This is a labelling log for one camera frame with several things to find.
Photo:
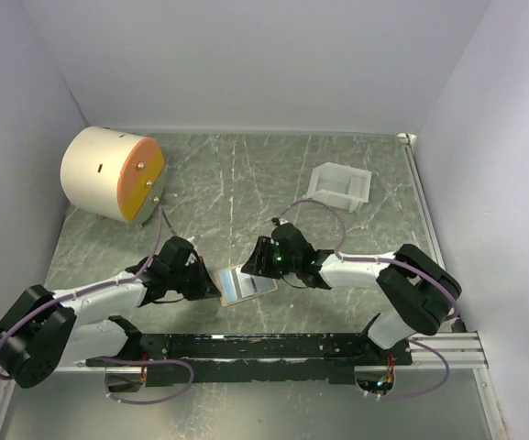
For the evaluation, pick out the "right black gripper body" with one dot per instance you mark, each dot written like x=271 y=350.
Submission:
x=287 y=265

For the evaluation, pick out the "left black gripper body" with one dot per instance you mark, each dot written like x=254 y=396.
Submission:
x=177 y=279

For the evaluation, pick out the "beige leather card holder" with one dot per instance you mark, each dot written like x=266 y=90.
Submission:
x=233 y=285

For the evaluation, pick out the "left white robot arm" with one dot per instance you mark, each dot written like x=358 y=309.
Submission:
x=44 y=329

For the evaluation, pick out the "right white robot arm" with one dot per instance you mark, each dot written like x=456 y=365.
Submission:
x=422 y=295

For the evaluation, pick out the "white card tray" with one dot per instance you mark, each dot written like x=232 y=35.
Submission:
x=329 y=182

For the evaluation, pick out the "cream cylinder with orange face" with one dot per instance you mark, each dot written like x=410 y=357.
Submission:
x=114 y=174

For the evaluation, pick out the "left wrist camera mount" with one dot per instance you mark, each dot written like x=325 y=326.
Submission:
x=196 y=241

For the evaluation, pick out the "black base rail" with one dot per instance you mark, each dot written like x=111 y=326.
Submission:
x=284 y=357

